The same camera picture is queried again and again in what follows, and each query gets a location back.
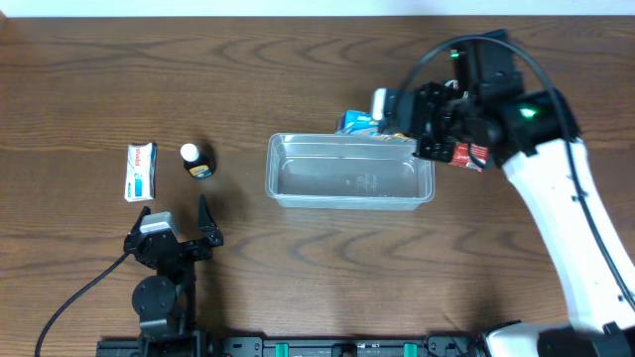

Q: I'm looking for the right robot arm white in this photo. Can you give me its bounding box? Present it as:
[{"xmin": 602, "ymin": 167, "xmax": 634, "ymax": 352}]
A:
[{"xmin": 372, "ymin": 30, "xmax": 634, "ymax": 356}]

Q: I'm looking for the small dark bottle white cap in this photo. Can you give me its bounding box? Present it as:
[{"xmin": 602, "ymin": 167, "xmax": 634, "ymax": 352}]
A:
[{"xmin": 180, "ymin": 143, "xmax": 215, "ymax": 179}]

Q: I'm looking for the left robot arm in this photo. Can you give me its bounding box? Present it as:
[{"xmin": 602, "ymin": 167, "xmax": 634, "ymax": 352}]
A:
[{"xmin": 123, "ymin": 196, "xmax": 224, "ymax": 356}]

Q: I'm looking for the red medicine sachet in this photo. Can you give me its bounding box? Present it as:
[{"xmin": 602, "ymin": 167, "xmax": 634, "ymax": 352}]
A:
[{"xmin": 450, "ymin": 143, "xmax": 489, "ymax": 172}]

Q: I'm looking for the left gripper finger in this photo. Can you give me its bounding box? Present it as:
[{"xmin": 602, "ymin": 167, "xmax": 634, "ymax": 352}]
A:
[
  {"xmin": 196, "ymin": 194, "xmax": 218, "ymax": 236},
  {"xmin": 130, "ymin": 206, "xmax": 151, "ymax": 233}
]

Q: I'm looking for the clear plastic container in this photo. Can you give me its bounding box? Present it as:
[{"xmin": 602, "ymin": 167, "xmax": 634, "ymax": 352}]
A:
[{"xmin": 265, "ymin": 133, "xmax": 436, "ymax": 211}]

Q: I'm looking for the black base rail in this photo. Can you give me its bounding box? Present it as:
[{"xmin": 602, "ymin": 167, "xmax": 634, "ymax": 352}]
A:
[{"xmin": 95, "ymin": 335, "xmax": 488, "ymax": 357}]

